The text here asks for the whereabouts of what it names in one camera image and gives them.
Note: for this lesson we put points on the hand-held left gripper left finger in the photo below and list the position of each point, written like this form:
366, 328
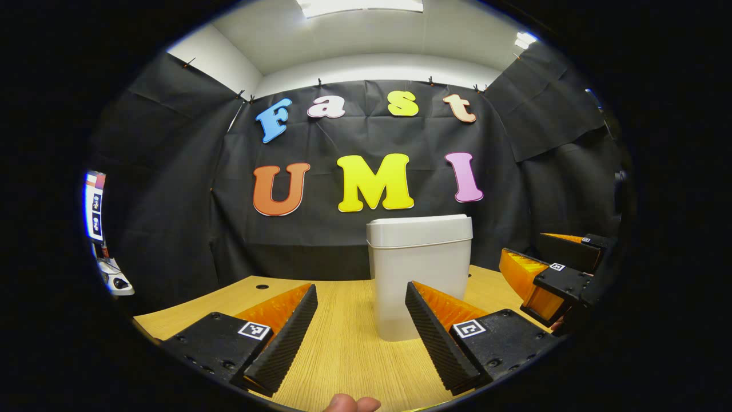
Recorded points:
286, 337

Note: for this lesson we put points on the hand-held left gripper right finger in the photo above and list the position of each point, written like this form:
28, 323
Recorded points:
434, 337

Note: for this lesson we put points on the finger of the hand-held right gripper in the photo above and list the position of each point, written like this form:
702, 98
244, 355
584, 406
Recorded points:
566, 252
563, 283

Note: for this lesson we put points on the white garbage bin with lid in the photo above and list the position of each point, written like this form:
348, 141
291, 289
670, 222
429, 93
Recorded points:
420, 263

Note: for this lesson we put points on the wooden desktop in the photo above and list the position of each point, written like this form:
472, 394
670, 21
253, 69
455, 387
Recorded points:
354, 343

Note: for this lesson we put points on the black computer mouse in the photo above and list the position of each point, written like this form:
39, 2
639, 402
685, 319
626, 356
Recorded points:
120, 282

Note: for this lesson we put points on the white side desk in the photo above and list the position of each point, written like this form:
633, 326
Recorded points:
108, 274

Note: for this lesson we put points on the ceiling light panel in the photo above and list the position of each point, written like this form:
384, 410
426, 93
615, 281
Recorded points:
525, 40
360, 6

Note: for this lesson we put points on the computer monitor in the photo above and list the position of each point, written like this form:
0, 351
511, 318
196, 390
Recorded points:
95, 209

